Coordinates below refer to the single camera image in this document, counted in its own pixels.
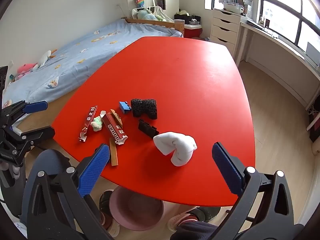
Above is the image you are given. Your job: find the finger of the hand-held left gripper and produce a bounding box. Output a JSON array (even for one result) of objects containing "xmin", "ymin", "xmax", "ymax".
[
  {"xmin": 10, "ymin": 126, "xmax": 56, "ymax": 153},
  {"xmin": 1, "ymin": 100, "xmax": 48, "ymax": 120}
]

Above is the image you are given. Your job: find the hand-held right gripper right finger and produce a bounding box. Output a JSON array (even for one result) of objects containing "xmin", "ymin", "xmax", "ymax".
[{"xmin": 212, "ymin": 142, "xmax": 304, "ymax": 240}]

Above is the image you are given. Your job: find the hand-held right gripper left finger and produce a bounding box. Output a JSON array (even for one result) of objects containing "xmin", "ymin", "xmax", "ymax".
[{"xmin": 22, "ymin": 144, "xmax": 112, "ymax": 240}]

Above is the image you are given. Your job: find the wooden stick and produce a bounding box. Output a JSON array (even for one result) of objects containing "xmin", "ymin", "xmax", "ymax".
[{"xmin": 109, "ymin": 140, "xmax": 119, "ymax": 167}]

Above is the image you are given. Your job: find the red printed paper box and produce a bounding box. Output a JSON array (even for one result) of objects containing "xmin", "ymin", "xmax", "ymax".
[{"xmin": 100, "ymin": 110, "xmax": 129, "ymax": 145}]

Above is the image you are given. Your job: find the red paper wrapper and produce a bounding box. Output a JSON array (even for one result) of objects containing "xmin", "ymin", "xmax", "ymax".
[{"xmin": 78, "ymin": 105, "xmax": 98, "ymax": 142}]

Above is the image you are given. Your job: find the white sock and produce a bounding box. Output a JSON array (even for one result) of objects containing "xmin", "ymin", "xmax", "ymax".
[{"xmin": 153, "ymin": 131, "xmax": 198, "ymax": 167}]

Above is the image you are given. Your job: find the pink waste bin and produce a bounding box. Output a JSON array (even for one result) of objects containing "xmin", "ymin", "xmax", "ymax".
[{"xmin": 109, "ymin": 186, "xmax": 166, "ymax": 232}]

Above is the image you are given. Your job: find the black binder clip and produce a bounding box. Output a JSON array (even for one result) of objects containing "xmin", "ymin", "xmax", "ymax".
[{"xmin": 138, "ymin": 119, "xmax": 160, "ymax": 138}]

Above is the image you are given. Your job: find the blue plastic block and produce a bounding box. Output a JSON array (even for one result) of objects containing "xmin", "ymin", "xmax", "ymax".
[{"xmin": 118, "ymin": 101, "xmax": 132, "ymax": 115}]

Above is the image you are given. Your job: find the black patterned sock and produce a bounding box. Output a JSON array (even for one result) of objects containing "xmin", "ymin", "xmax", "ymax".
[{"xmin": 130, "ymin": 98, "xmax": 158, "ymax": 120}]

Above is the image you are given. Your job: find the dark green slipper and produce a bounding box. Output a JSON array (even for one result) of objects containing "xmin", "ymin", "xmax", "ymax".
[
  {"xmin": 99, "ymin": 190, "xmax": 114, "ymax": 215},
  {"xmin": 192, "ymin": 206, "xmax": 222, "ymax": 223}
]

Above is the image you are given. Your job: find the pink plush toy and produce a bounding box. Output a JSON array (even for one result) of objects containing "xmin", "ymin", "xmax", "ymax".
[{"xmin": 15, "ymin": 63, "xmax": 38, "ymax": 80}]

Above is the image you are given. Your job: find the white duck plush toy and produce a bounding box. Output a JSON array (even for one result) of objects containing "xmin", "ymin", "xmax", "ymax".
[{"xmin": 32, "ymin": 50, "xmax": 57, "ymax": 70}]

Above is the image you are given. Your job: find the bed with blue sheet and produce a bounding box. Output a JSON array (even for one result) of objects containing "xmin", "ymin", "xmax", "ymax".
[{"xmin": 4, "ymin": 19, "xmax": 184, "ymax": 128}]

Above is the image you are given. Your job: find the person's right leg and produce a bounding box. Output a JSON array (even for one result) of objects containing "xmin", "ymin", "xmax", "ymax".
[{"xmin": 170, "ymin": 221, "xmax": 219, "ymax": 240}]

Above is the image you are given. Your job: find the white curved desk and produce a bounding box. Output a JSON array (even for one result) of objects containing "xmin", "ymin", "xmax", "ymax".
[{"xmin": 235, "ymin": 20, "xmax": 320, "ymax": 110}]

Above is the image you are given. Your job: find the white drawer unit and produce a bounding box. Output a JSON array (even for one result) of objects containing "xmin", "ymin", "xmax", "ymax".
[{"xmin": 210, "ymin": 9, "xmax": 242, "ymax": 58}]

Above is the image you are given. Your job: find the red storage box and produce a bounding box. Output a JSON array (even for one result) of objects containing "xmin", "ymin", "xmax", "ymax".
[{"xmin": 184, "ymin": 24, "xmax": 203, "ymax": 39}]

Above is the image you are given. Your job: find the pile of plush toys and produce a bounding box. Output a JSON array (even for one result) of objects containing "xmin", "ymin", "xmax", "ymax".
[{"xmin": 132, "ymin": 7, "xmax": 167, "ymax": 22}]

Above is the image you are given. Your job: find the silver laptop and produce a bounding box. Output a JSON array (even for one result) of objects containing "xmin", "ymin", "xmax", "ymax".
[{"xmin": 306, "ymin": 42, "xmax": 320, "ymax": 60}]

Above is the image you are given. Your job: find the black box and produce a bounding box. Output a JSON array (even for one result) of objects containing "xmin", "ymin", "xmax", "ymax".
[{"xmin": 174, "ymin": 14, "xmax": 202, "ymax": 25}]

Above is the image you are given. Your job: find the stack of books and papers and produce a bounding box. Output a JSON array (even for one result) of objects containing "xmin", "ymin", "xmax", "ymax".
[{"xmin": 217, "ymin": 0, "xmax": 253, "ymax": 15}]

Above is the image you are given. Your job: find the black framed window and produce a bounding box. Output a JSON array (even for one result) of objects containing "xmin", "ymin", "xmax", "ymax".
[{"xmin": 211, "ymin": 0, "xmax": 320, "ymax": 55}]

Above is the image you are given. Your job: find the wooden bed frame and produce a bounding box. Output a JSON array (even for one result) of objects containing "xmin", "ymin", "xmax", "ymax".
[{"xmin": 125, "ymin": 17, "xmax": 185, "ymax": 38}]

